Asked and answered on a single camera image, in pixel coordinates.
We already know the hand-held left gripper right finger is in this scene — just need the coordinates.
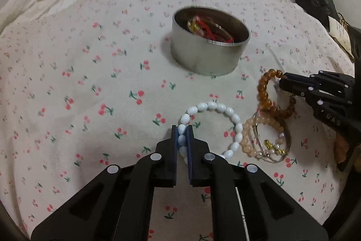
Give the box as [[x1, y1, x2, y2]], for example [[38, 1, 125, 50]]
[[185, 125, 329, 241]]

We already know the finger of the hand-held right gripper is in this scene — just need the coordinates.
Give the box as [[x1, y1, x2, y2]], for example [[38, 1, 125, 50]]
[[289, 89, 354, 106], [279, 70, 355, 90]]

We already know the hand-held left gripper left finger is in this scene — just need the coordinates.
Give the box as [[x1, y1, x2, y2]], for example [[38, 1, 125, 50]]
[[31, 125, 181, 241]]

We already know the amber bead bracelet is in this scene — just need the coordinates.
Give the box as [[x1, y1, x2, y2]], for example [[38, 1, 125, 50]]
[[257, 68, 297, 119]]

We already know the white bead bracelet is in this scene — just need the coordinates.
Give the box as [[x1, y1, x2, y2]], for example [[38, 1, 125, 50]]
[[178, 101, 243, 161]]

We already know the peach bead bracelet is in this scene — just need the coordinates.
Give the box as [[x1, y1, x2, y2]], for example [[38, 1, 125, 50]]
[[239, 112, 291, 158]]

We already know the silver bangle with yellow beads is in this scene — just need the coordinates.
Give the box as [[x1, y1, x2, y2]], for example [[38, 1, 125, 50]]
[[252, 114, 293, 163]]

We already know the round silver metal tin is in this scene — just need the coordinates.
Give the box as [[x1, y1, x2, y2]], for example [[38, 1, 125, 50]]
[[170, 6, 251, 77]]

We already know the red cord bracelet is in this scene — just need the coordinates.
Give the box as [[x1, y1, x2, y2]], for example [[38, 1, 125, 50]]
[[187, 14, 235, 43]]

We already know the person's right hand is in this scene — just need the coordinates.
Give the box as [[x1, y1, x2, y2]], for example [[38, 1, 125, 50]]
[[335, 134, 354, 165]]

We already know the cherry print bed sheet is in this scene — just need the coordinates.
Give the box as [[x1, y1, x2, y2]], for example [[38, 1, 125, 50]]
[[0, 0, 356, 239]]

